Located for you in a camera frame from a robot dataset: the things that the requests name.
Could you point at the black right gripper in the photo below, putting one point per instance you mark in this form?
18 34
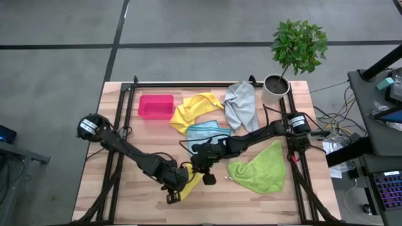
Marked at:
208 153

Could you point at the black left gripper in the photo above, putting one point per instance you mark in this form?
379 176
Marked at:
174 179

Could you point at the plain yellow microfiber towel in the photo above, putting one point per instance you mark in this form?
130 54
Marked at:
194 180

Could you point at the light blue towel teal edge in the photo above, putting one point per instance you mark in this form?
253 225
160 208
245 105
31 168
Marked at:
204 130

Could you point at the yellow towel with white tag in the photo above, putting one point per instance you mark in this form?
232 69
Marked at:
191 110

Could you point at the pink plastic bin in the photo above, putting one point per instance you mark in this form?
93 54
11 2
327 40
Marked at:
155 106

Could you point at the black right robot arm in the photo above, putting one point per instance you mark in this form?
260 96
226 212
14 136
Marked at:
260 135

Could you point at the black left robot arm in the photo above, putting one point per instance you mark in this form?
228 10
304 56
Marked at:
132 152

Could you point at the grey microfiber towel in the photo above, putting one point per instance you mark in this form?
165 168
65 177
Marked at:
240 103

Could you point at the lime green fluffy towel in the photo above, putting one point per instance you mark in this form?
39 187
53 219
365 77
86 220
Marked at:
260 169

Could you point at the potted tree in white pot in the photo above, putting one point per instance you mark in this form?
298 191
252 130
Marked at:
270 97

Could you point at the white paper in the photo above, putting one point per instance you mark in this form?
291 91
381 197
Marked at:
333 147

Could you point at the dark grey cart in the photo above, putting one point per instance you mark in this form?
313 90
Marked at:
19 153

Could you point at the black desk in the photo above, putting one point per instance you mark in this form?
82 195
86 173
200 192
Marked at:
370 163

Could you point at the grey side desk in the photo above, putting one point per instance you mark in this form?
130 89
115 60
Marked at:
377 135

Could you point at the blue-lit black device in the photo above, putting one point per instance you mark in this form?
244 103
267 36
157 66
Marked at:
6 135

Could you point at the clear plastic bag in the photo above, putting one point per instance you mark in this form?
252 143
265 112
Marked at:
378 108

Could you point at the backlit keyboard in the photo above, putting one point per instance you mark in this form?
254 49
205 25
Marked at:
389 191

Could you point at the tablet with blue screen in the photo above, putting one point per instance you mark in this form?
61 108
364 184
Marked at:
392 116

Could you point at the teal box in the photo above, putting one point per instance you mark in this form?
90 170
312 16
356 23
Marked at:
385 83

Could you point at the black electronics box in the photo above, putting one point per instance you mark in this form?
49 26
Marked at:
397 88

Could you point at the black post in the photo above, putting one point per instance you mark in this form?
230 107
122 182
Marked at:
383 62

